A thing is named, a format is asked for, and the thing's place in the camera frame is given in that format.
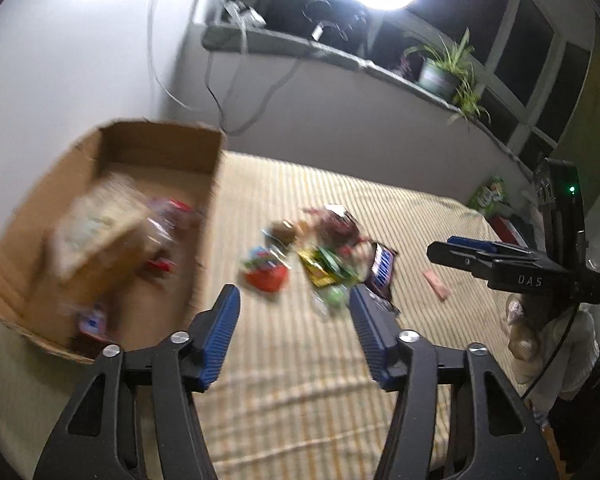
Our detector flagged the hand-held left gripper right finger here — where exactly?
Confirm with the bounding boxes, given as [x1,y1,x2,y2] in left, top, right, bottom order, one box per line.
[349,284,563,480]

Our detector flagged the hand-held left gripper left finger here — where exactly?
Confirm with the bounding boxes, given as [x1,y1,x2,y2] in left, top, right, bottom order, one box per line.
[32,284,242,480]

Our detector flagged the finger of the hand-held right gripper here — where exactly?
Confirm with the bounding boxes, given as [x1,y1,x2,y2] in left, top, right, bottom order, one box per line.
[426,241,501,278]
[446,236,546,261]

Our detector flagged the brown chocolate bar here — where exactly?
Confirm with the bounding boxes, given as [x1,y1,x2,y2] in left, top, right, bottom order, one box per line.
[362,242,400,311]

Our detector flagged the red egg-shaped snack packet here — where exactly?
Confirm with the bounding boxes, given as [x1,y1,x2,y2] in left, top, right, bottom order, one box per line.
[241,246,290,293]

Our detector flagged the yellow snack packet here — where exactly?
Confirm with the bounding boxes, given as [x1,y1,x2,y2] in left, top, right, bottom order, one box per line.
[297,249,351,288]

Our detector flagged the cardboard box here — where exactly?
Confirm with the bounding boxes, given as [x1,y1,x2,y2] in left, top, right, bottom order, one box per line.
[0,119,228,365]

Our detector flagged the person's right forearm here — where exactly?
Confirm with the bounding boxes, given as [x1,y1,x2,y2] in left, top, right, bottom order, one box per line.
[522,305,600,403]

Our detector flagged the person's right hand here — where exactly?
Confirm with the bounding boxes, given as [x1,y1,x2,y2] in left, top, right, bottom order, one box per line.
[500,294,543,378]

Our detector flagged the pink snack packet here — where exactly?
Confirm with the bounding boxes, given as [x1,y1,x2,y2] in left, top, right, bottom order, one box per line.
[422,269,452,302]

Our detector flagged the red box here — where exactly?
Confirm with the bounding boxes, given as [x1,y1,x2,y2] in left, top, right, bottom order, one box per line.
[490,212,523,246]

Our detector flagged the green snack packet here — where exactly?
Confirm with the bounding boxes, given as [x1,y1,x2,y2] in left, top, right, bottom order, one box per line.
[312,284,353,316]

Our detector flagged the green snack bag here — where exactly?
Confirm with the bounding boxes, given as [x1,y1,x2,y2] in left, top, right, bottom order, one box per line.
[467,175,510,213]

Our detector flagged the striped bed blanket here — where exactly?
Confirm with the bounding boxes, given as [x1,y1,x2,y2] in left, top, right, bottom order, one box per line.
[0,152,546,480]

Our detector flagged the dark red snack packet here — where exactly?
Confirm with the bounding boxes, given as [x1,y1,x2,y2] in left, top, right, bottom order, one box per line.
[312,205,368,256]

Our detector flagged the brown round snack packet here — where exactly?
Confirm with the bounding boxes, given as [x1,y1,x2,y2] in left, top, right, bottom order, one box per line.
[270,220,301,246]

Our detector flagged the clear bread packet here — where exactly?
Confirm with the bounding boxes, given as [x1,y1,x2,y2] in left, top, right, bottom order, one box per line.
[52,172,153,286]

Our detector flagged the potted spider plant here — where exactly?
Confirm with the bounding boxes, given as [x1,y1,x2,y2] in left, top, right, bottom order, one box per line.
[401,27,492,126]

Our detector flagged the small purple plant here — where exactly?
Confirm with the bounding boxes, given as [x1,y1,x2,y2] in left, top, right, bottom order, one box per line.
[397,55,421,81]

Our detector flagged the black headphones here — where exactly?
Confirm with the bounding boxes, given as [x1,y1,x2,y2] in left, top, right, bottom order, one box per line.
[302,0,368,43]

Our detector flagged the grey stone windowsill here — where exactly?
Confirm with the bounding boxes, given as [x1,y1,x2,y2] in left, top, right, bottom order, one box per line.
[202,25,536,176]

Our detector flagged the white charger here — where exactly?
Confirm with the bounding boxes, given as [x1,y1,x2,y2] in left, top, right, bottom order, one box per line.
[224,0,267,31]

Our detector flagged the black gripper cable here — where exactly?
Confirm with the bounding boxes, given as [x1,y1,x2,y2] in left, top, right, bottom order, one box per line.
[525,305,581,401]

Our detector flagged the white window frame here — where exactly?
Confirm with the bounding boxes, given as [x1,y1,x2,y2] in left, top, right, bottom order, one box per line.
[195,0,596,161]

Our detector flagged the dark hanging cable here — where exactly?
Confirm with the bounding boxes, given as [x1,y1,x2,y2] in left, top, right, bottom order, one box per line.
[205,52,303,136]

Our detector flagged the thin white cable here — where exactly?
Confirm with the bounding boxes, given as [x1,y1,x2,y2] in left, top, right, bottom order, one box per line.
[147,0,216,111]

